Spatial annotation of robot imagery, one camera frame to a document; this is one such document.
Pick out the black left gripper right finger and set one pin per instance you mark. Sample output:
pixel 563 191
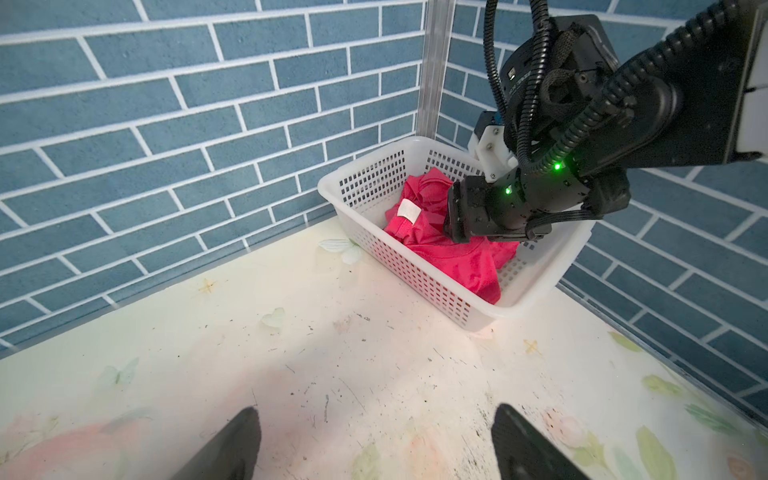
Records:
pixel 522 452

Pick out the magenta t shirt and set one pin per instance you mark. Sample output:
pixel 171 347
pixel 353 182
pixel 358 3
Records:
pixel 417 221

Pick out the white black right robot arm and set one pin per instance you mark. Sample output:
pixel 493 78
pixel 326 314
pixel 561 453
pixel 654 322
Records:
pixel 575 120

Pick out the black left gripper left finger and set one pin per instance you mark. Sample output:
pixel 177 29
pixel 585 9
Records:
pixel 231 454

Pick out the white perforated plastic basket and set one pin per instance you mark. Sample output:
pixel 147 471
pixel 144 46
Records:
pixel 393 201

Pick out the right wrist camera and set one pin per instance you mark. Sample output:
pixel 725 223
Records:
pixel 487 145

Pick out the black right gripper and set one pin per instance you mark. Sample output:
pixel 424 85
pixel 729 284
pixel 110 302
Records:
pixel 522 206

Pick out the aluminium right corner post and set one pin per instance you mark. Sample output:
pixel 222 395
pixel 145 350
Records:
pixel 439 17

